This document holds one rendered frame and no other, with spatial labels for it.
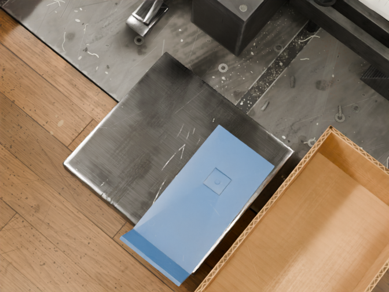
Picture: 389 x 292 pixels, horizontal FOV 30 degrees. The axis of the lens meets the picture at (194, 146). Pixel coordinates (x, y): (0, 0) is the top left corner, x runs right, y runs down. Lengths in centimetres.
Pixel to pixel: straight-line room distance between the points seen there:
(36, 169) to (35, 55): 13
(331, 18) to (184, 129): 18
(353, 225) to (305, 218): 5
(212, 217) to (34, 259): 18
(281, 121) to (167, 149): 13
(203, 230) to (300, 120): 16
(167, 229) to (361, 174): 20
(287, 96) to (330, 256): 17
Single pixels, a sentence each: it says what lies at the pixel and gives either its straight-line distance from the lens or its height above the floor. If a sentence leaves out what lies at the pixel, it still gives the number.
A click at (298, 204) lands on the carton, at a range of 74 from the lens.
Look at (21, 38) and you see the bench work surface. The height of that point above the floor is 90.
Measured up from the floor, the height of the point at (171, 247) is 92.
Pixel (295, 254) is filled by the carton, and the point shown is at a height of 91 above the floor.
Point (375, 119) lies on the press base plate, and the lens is 79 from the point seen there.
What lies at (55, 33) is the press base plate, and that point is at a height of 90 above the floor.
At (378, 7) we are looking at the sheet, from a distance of 78.
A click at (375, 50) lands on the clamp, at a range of 73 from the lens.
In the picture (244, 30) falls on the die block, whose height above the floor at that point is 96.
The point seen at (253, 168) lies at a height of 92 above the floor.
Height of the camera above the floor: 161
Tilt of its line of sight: 73 degrees down
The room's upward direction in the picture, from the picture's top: 7 degrees clockwise
